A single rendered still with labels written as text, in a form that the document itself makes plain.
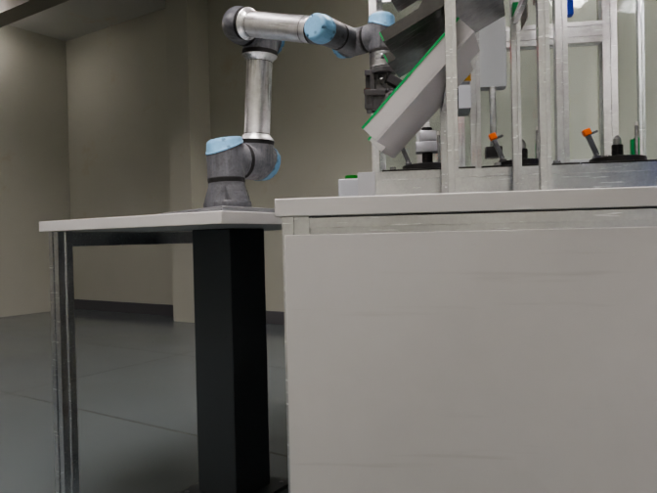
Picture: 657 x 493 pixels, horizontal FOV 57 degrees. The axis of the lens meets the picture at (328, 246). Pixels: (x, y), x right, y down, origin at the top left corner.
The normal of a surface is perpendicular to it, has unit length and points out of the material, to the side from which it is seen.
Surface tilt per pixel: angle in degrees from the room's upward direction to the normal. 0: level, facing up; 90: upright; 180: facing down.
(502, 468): 90
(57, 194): 90
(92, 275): 90
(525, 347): 90
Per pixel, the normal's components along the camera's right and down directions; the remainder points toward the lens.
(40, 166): 0.83, -0.01
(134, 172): -0.55, 0.03
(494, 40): -0.14, 0.02
